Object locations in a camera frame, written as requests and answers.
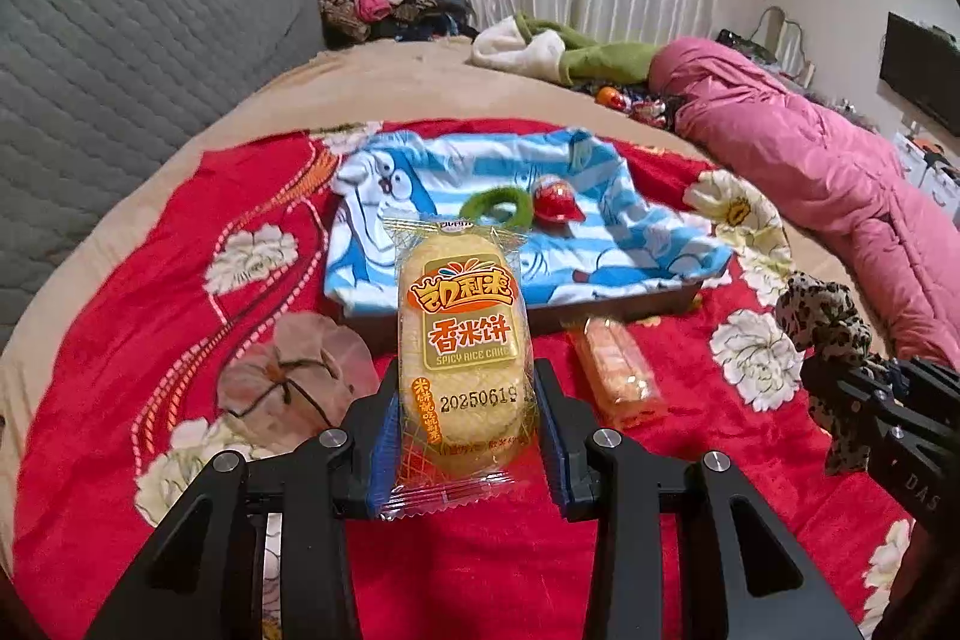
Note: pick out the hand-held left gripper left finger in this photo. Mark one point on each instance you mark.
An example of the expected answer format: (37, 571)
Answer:
(385, 460)

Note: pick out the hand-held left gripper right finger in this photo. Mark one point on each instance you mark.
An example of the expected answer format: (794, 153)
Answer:
(560, 460)

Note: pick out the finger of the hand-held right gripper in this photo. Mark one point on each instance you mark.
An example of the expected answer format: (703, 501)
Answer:
(922, 374)
(847, 396)

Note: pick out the leopard print scrunchie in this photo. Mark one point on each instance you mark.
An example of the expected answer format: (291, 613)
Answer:
(817, 310)

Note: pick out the orange snack packet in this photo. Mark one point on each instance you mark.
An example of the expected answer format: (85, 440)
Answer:
(615, 370)

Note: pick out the yellow rice cake packet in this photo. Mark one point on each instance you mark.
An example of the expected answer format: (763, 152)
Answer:
(461, 347)

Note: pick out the beige sheer scrunchie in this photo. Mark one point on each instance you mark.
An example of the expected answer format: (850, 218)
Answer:
(300, 347)

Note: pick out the green fuzzy scrunchie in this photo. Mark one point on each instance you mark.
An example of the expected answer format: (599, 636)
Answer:
(519, 209)

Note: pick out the red cap-shaped toy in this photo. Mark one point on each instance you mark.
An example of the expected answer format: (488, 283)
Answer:
(551, 205)

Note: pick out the tray with Doraemon cloth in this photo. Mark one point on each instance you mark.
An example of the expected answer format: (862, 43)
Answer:
(600, 257)

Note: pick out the grey dresser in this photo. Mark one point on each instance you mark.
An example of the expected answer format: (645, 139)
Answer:
(930, 168)

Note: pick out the pink quilt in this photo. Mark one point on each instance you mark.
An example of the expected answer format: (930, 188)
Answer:
(787, 160)

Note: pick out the red floral blanket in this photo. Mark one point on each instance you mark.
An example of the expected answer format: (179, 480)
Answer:
(112, 347)

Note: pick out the black television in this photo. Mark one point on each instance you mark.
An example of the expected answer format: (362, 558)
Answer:
(922, 70)

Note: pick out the curvy framed mirror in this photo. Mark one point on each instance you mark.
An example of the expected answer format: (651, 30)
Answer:
(787, 44)

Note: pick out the small orange toy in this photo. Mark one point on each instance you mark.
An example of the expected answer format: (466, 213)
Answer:
(609, 96)

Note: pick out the black bag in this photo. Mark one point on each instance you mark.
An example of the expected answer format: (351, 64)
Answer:
(742, 44)

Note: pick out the beige bed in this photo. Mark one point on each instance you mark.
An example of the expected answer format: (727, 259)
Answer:
(412, 78)

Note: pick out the green and white blanket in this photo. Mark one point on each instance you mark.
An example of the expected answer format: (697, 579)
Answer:
(592, 55)

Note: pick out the grey quilted headboard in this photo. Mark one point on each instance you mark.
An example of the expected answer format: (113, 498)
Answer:
(135, 48)

